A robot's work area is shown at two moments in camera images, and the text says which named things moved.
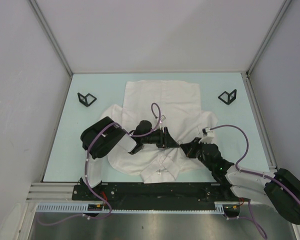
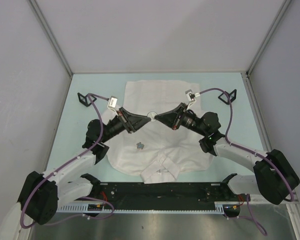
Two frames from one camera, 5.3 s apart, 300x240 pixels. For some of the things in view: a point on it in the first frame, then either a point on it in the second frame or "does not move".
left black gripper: [165, 139] -> [132, 122]
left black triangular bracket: [87, 100] does not move
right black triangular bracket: [228, 98] does not move
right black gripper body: [196, 148] -> [179, 121]
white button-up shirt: [176, 105] does not move
